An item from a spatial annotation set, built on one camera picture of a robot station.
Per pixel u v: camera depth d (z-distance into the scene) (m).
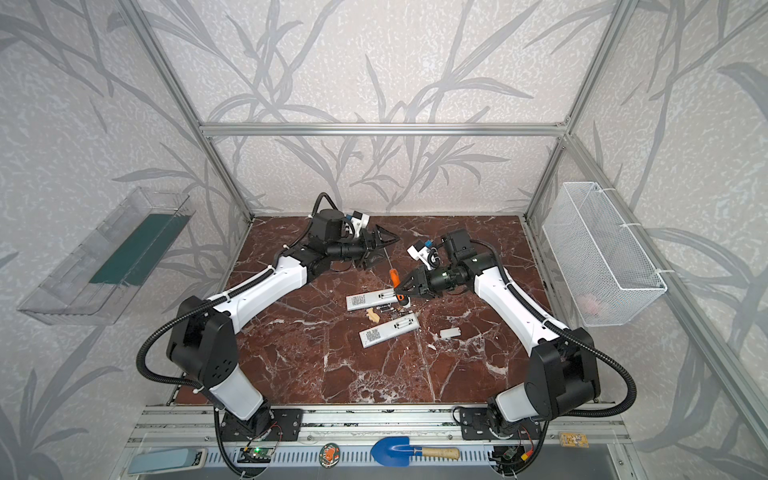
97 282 0.63
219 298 0.48
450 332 0.89
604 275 0.61
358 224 0.78
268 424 0.70
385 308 0.94
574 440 0.71
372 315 0.94
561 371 0.42
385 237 0.77
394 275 0.76
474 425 0.73
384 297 0.96
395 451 0.70
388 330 0.89
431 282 0.69
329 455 0.69
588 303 0.73
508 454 0.75
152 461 0.68
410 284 0.74
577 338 0.42
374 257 0.75
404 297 0.73
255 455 0.71
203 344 0.45
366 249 0.71
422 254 0.74
